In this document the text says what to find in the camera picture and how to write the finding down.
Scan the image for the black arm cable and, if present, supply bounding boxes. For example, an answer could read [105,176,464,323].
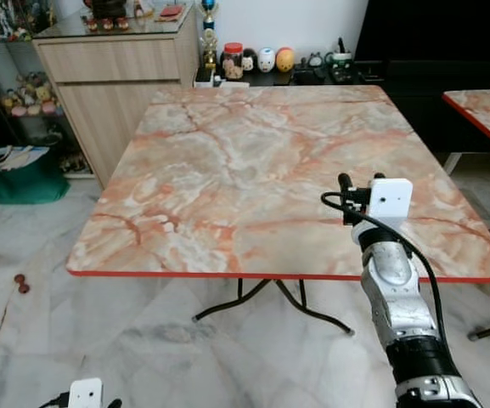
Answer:
[320,191,448,346]
[38,392,70,408]

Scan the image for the dark egg figurine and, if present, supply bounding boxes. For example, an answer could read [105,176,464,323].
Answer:
[243,48,260,74]

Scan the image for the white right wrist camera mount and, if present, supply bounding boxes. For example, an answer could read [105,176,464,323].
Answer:
[369,178,414,230]

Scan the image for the gold trophy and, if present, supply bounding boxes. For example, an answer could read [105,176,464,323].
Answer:
[200,0,221,74]

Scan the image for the flat red case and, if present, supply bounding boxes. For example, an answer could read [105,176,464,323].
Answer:
[157,4,185,20]

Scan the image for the dark pot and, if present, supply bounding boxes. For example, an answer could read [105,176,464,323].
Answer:
[87,0,132,23]

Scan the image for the white papers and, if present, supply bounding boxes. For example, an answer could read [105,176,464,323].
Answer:
[0,144,51,172]

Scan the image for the green bin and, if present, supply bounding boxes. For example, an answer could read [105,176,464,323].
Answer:
[0,144,70,206]

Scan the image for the black television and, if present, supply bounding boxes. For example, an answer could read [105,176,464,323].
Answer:
[354,0,490,65]

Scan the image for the marble-pattern red-edged side table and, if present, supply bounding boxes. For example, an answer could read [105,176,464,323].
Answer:
[442,88,490,342]

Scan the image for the green and white mug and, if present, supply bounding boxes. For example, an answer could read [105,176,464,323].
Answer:
[329,37,355,75]

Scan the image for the white power strip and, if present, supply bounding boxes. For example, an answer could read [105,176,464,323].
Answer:
[194,72,251,89]

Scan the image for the yellow egg figurine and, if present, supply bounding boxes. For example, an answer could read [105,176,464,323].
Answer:
[276,46,297,74]

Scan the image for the small grey figurine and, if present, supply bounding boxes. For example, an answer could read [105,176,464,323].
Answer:
[303,52,327,70]

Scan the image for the pastel plush toys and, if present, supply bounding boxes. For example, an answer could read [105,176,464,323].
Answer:
[0,72,64,117]

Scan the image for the white egg figurine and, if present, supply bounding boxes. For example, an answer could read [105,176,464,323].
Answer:
[257,47,278,74]

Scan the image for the light wooden cabinet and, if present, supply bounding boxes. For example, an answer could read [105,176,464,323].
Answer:
[31,8,202,189]

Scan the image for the red-lidded snack jar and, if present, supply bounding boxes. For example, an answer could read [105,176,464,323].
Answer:
[221,42,246,81]

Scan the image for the large marble-pattern red-edged table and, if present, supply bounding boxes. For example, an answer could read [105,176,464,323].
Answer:
[65,83,490,336]

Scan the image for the glass display shelf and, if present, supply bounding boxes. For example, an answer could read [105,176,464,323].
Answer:
[0,0,86,177]

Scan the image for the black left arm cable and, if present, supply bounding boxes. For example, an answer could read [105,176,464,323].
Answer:
[38,392,70,408]

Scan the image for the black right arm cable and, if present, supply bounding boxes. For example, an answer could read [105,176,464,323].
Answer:
[320,191,448,346]

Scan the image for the small brown floor object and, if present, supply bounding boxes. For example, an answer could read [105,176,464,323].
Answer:
[13,273,32,295]

